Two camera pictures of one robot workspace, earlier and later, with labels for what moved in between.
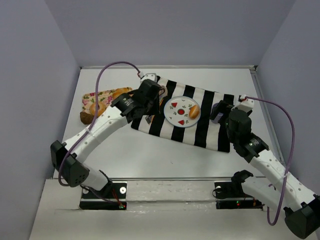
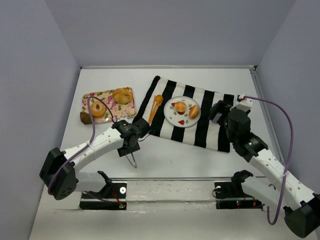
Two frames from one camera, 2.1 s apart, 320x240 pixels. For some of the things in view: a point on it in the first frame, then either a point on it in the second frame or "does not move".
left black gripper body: x=155 y=103 to x=128 y=151
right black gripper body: x=219 y=110 does not move
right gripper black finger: x=222 y=107 does not move
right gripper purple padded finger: x=219 y=116 does not move
